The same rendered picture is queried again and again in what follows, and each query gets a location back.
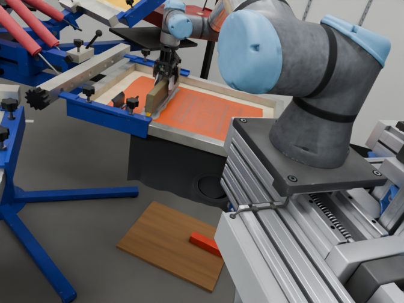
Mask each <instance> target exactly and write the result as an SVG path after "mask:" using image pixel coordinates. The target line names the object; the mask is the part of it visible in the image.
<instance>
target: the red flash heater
mask: <svg viewBox="0 0 404 303"><path fill-rule="evenodd" d="M164 7H165V4H161V5H160V6H158V8H156V9H155V10H153V11H152V12H151V13H150V14H148V15H147V16H146V17H145V18H143V19H142V20H144V21H146V22H148V23H151V24H153V25H155V26H158V27H160V28H162V21H163V16H164ZM185 10H186V11H185V14H190V15H194V16H202V17H209V16H210V14H211V12H212V9H209V8H207V7H205V8H204V11H202V10H203V8H201V7H198V6H196V5H186V8H185ZM197 13H203V15H199V14H197Z"/></svg>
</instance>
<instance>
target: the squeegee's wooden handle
mask: <svg viewBox="0 0 404 303"><path fill-rule="evenodd" d="M177 67H178V68H179V77H180V71H181V67H180V66H177ZM179 77H178V80H177V82H179ZM177 82H176V83H177ZM168 85H169V80H168V78H166V77H163V78H162V79H161V80H160V81H159V83H158V84H157V85H156V86H155V87H154V88H153V89H152V90H151V91H150V92H149V93H148V94H147V95H146V101H145V111H144V112H148V113H151V114H152V113H153V112H154V111H155V107H157V106H158V104H159V103H160V102H161V101H162V99H163V98H164V97H165V96H166V95H167V94H168Z"/></svg>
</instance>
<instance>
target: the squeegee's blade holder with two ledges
mask: <svg viewBox="0 0 404 303"><path fill-rule="evenodd" d="M179 85H180V83H179V82H177V83H176V84H175V86H174V88H173V90H172V92H171V93H170V94H169V95H168V94H167V95H166V96H165V97H164V98H163V99H162V101H161V102H160V103H159V104H158V106H157V107H155V111H156V112H158V110H160V108H161V107H162V106H163V104H164V103H165V102H166V101H167V100H168V98H169V97H170V96H171V95H172V94H173V92H174V91H175V90H176V88H177V87H178V86H179Z"/></svg>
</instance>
